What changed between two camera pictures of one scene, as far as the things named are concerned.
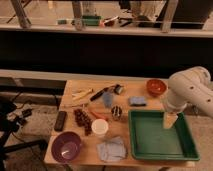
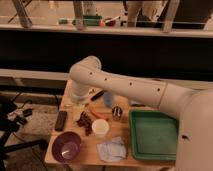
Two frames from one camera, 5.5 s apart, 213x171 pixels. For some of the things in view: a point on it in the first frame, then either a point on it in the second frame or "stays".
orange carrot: (99, 115) stays
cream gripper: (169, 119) → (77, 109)
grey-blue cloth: (114, 149) stays
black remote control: (60, 121) stays
